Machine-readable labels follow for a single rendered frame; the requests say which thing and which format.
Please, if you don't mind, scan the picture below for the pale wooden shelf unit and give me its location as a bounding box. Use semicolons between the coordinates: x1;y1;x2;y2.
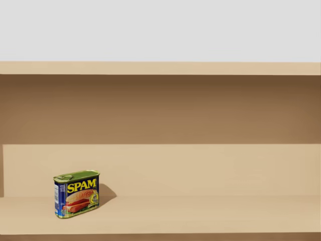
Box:
0;61;321;241

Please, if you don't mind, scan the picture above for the green and blue rectangular can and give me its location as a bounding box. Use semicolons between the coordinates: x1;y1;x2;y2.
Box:
53;170;101;219

